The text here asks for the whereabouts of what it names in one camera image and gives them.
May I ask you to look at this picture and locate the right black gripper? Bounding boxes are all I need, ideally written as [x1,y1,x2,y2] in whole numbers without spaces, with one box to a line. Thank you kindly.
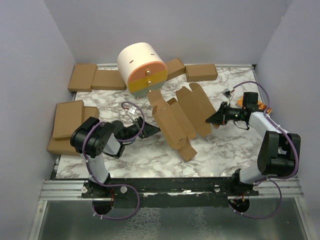
[206,101,243,126]

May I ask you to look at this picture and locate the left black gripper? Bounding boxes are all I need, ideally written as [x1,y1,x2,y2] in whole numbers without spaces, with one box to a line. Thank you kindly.
[120,116,162,143]

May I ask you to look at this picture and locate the cardboard box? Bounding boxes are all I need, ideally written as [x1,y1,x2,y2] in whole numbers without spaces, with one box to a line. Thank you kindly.
[147,82,220,162]
[68,63,98,92]
[185,63,218,82]
[165,58,186,81]
[52,100,84,140]
[47,106,100,156]
[91,69,126,91]

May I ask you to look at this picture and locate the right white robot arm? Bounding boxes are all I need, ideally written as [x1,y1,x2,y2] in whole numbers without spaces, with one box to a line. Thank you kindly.
[206,92,301,196]

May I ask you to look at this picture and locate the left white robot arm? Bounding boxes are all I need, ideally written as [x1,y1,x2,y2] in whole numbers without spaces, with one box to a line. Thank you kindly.
[70,116,161,198]

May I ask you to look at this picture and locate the orange paperback book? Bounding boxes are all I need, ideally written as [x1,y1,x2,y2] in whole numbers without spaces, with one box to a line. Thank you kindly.
[235,96,273,114]

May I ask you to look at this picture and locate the round pastel drawer cabinet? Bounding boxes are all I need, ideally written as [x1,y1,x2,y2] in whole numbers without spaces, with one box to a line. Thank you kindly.
[117,42,168,98]

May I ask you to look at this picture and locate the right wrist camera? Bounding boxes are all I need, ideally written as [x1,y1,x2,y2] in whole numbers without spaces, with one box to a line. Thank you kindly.
[222,87,235,106]

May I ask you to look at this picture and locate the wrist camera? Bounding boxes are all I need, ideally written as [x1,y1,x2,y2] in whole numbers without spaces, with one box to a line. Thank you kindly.
[222,87,235,106]
[127,106,137,119]

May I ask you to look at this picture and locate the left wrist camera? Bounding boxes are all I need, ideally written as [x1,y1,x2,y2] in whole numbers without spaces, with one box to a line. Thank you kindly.
[127,106,137,119]

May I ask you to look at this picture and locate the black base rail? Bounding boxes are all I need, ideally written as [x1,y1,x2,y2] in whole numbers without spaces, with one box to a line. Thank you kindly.
[81,177,259,208]

